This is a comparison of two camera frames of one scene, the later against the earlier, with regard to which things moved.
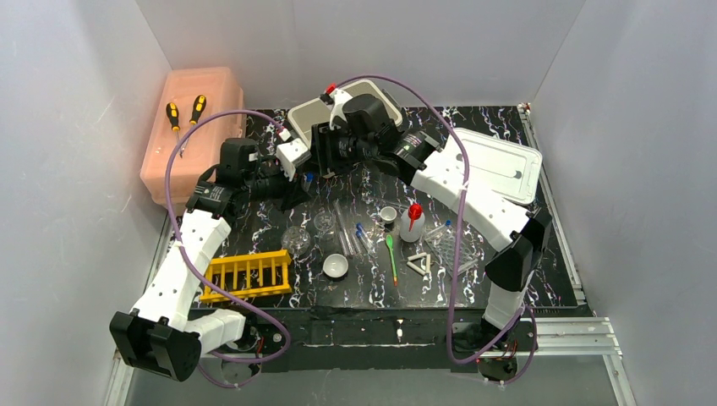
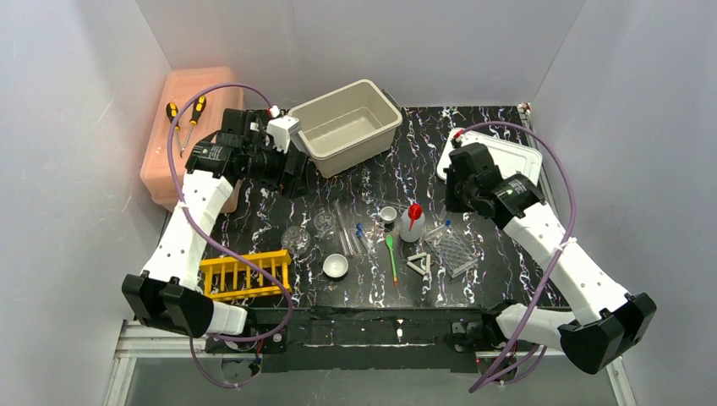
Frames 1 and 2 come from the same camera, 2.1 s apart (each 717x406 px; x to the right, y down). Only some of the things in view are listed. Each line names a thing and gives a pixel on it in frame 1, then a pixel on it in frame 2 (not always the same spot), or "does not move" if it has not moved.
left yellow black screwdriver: [172, 113] does not move
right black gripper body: [320, 150] -> [456, 190]
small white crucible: [388, 214] does not move
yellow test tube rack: [249, 276] does not move
